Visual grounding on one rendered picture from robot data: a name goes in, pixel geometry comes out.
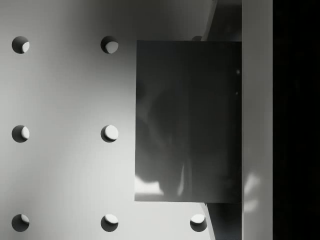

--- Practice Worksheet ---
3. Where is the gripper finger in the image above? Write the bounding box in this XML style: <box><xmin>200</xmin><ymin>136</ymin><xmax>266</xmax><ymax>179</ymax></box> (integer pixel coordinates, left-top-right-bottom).
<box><xmin>199</xmin><ymin>201</ymin><xmax>243</xmax><ymax>240</ymax></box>
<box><xmin>202</xmin><ymin>0</ymin><xmax>243</xmax><ymax>42</ymax></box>

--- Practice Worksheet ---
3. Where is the grey cube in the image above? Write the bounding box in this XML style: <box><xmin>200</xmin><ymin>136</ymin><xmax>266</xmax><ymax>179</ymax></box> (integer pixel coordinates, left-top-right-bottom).
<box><xmin>134</xmin><ymin>40</ymin><xmax>243</xmax><ymax>203</ymax></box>

